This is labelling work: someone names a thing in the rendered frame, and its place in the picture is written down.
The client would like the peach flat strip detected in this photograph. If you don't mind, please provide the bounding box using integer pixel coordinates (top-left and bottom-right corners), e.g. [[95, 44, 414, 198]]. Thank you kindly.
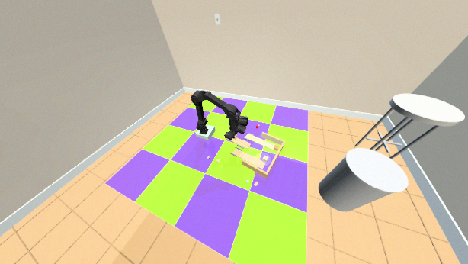
[[232, 149, 245, 158]]

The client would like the beige strip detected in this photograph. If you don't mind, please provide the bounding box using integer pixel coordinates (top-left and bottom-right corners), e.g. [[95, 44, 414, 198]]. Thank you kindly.
[[230, 138, 251, 149]]

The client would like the pale yellow flat strip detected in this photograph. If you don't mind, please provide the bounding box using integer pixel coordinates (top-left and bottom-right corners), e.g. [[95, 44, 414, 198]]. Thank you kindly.
[[245, 134, 257, 142]]

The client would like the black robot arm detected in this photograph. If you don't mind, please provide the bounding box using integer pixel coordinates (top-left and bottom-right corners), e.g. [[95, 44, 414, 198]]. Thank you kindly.
[[191, 90, 248, 134]]

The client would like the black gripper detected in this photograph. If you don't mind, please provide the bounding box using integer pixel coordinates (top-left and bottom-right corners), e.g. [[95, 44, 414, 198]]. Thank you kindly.
[[224, 123, 238, 140]]

